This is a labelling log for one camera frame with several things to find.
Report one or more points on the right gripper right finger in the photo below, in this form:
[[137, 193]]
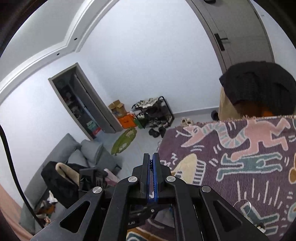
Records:
[[200, 213]]

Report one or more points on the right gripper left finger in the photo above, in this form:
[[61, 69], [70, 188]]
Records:
[[101, 214]]

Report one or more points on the black open jewelry box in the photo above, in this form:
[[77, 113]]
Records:
[[160, 216]]

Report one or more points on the grey sofa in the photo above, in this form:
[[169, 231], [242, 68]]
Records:
[[86, 154]]

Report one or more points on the black clothes on sofa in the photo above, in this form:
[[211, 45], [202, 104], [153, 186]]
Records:
[[66, 192]]

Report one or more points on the green leaf floor mat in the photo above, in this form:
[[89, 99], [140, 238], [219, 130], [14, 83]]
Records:
[[124, 141]]

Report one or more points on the orange paper bag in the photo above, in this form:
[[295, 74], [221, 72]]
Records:
[[127, 121]]

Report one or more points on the brown cardboard box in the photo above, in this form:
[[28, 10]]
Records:
[[118, 109]]

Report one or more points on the purple patterned woven blanket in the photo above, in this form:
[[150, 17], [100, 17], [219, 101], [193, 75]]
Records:
[[250, 162]]

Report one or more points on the black shoes on floor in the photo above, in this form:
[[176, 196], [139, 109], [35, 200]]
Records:
[[159, 133]]

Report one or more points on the black shoe rack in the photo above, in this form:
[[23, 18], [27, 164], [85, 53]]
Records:
[[153, 112]]

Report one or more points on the grey open closet doorway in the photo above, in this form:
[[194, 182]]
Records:
[[83, 103]]

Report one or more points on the grey room door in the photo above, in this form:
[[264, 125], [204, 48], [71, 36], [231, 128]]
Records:
[[244, 28]]

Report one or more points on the black door handle lock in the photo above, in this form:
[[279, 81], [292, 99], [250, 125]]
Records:
[[222, 41]]

